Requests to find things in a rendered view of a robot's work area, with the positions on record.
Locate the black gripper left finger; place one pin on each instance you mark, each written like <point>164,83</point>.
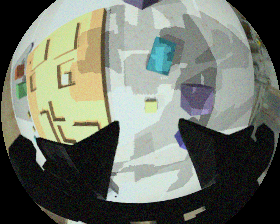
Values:
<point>91,159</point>

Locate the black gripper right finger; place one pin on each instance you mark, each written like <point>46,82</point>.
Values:
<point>209,150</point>

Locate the teal square block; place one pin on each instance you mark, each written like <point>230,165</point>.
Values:
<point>161,56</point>

